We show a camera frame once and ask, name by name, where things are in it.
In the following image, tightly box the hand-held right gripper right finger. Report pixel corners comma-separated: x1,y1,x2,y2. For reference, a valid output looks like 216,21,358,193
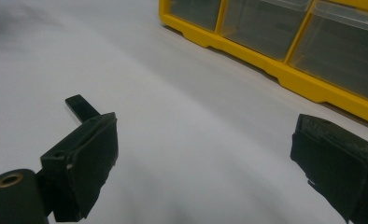
290,113,368,224

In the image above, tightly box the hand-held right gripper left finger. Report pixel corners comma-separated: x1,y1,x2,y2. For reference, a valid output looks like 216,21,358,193
40,111,120,223

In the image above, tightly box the small black rectangular block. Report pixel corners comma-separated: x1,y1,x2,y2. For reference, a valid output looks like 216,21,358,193
64,94,102,124

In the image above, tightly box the yellow black storage cabinet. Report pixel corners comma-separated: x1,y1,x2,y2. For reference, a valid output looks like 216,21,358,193
158,0,368,128

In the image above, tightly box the clear plastic drawer box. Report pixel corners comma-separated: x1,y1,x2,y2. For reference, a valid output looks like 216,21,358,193
168,0,222,32

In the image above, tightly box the white table mat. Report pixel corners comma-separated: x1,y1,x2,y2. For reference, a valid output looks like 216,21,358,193
0,0,368,224

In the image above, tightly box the grid of clear drawers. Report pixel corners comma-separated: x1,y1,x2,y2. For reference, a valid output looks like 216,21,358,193
219,0,368,105

